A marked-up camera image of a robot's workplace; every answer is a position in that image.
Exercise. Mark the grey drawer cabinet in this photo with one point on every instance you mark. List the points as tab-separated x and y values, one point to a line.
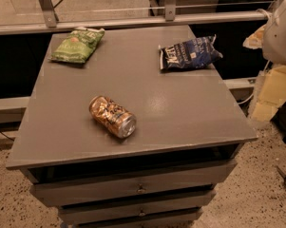
183	117

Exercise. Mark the grey drawer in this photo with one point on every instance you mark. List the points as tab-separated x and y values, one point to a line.
136	206
133	183
147	221

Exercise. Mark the orange soda can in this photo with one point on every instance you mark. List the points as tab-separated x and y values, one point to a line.
114	117

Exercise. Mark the metal railing frame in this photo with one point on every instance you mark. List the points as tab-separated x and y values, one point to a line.
32	16

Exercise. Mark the top grey drawer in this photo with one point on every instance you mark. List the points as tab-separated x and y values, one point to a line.
133	183

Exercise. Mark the middle grey drawer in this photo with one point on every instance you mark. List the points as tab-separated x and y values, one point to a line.
136	206

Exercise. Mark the green chip bag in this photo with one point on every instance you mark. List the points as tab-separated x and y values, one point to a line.
78	46

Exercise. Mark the bottom grey drawer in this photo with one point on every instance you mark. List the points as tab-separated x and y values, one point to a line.
147	221

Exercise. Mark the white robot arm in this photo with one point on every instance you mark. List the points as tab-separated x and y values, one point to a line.
274	36

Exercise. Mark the blue chip bag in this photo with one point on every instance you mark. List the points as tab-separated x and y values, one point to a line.
196	53

